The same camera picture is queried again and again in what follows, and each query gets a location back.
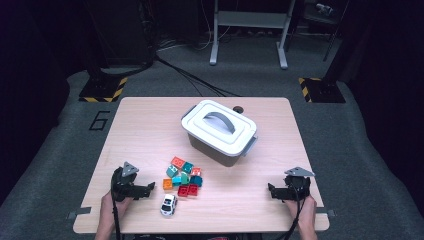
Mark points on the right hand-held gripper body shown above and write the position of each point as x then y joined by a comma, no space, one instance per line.
296,188

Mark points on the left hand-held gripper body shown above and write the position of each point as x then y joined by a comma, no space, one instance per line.
121,186

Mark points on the orange toy block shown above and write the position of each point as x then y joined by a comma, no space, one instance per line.
167,184

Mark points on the white toy police car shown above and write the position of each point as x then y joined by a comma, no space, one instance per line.
168,205

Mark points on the coral red toy block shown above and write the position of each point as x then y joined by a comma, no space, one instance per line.
177,162

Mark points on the green toy block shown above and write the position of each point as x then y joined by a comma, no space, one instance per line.
185,178

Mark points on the clear grey storage box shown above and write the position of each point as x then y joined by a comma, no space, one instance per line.
216,156

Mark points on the person's left hand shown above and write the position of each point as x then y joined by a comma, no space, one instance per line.
111,208

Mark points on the person's right hand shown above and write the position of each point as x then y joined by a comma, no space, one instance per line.
306,211

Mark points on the dark teal toy block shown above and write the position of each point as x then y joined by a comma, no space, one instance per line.
196,181

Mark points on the orange-red toy block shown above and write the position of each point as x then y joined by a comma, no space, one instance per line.
196,171

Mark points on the black cabinet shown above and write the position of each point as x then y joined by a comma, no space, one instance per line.
116,33

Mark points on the white metal stand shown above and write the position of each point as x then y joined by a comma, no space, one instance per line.
250,19

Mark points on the grey device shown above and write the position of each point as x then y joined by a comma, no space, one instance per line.
324,8

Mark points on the grey table bracket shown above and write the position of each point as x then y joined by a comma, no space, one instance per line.
325,211
79,212

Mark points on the black yellow striped base plate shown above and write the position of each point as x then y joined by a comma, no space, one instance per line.
321,90
101,90

